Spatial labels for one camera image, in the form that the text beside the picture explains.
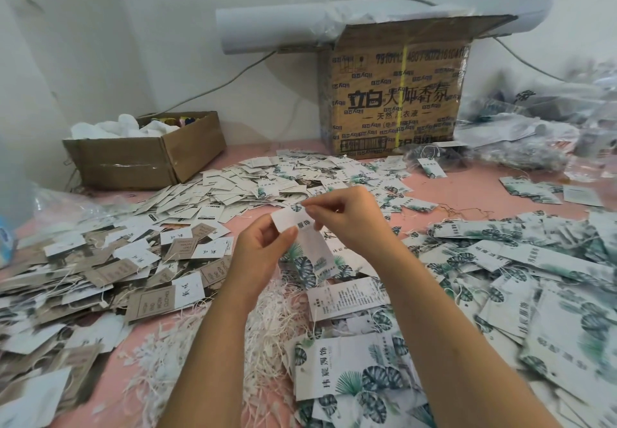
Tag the heap of clear plastic bags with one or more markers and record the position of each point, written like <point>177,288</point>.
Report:
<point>554,119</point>

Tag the person's right hand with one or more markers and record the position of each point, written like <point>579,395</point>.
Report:
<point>352,216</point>

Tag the heap of small tags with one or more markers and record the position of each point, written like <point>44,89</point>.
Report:
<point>270,180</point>

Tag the clear plastic bag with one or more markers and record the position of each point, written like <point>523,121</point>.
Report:
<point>63,209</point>

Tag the single white leaf print tag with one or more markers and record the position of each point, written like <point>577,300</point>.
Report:
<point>308,249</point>

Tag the large printed cardboard box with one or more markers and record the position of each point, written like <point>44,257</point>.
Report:
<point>395,90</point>

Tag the blue tissue pack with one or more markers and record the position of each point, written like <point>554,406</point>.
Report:
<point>5,242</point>

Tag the small open cardboard box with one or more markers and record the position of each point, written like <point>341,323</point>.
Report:
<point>145,153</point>

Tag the white crumpled material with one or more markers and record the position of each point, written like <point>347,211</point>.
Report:
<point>121,129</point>

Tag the person's left hand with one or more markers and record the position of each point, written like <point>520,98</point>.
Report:
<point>255,254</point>

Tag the pile of brown white tags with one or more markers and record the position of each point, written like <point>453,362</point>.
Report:
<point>87,293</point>

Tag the person's left forearm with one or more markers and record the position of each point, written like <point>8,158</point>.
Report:
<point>212,370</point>

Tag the white roll in plastic wrap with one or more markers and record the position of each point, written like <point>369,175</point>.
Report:
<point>270,23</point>

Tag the pile of green leaf tags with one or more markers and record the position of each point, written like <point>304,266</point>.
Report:
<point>511,288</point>

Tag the person's right forearm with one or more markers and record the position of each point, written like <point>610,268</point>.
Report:
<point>458,346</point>

